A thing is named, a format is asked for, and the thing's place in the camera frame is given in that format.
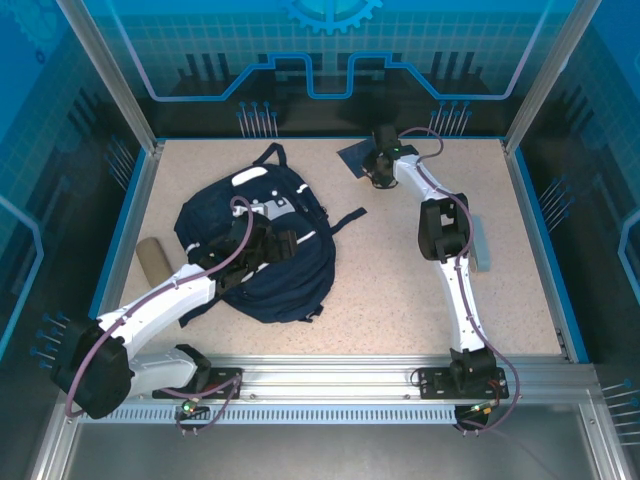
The navy book yellow strip label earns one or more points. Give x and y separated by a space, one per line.
352 160

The blue printed panel with gear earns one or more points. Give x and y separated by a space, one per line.
200 40

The steel sheet shelf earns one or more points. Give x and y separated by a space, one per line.
325 455

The grey-blue pencil box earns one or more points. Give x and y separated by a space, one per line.
484 250

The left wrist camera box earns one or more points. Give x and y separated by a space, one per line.
256 209

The aluminium frame rail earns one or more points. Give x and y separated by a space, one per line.
325 375

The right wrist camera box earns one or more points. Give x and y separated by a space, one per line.
385 136

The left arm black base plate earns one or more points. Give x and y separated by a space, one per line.
212 374

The blue printed side panel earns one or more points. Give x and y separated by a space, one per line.
600 150
40 150

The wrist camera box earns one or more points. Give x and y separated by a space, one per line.
385 136
256 209

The blue table edge strip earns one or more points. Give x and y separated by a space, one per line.
533 200
131 200

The tan fabric pencil case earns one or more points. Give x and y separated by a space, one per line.
152 257

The aluminium frame post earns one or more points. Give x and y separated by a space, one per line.
550 75
113 75

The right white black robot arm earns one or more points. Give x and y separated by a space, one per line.
460 300

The navy blue backpack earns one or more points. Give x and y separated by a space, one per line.
295 280

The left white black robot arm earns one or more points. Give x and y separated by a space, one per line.
160 305

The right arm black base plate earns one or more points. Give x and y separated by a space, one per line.
432 382

